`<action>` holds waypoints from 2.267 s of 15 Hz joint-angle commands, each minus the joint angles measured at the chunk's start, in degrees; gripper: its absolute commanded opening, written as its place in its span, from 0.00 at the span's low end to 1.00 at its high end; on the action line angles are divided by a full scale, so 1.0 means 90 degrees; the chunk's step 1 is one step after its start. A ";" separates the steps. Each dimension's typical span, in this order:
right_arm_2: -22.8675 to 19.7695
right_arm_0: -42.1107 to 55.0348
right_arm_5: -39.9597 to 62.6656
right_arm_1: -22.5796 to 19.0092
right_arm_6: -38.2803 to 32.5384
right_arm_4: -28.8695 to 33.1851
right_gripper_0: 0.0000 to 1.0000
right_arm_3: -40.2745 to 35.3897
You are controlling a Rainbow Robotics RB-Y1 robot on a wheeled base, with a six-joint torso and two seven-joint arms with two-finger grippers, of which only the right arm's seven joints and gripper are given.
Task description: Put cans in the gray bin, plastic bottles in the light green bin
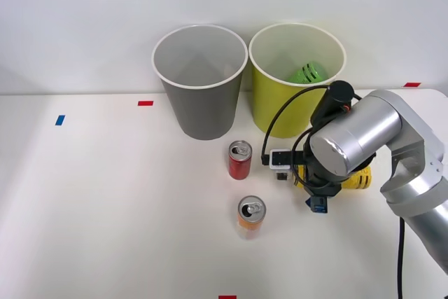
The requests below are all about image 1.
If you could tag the green plastic bottle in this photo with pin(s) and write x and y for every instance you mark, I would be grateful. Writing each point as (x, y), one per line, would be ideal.
(308, 73)

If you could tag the silver-grey right robot arm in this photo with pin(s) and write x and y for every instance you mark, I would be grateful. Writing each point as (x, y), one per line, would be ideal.
(367, 131)

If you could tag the orange drink can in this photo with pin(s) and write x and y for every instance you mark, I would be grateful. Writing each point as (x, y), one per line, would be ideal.
(250, 223)

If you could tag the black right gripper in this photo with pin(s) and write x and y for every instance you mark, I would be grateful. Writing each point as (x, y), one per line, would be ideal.
(323, 185)

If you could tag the yellow bottle with black cap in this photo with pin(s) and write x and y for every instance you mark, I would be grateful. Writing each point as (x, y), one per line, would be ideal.
(360, 180)

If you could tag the red drink can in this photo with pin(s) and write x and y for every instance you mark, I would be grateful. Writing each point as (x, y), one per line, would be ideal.
(239, 167)

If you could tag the yellow-green plastic waste bin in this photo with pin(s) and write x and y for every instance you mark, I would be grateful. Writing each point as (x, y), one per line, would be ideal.
(273, 106)

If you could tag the grey plastic waste bin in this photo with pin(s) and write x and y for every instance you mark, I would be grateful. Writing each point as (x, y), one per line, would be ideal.
(203, 113)

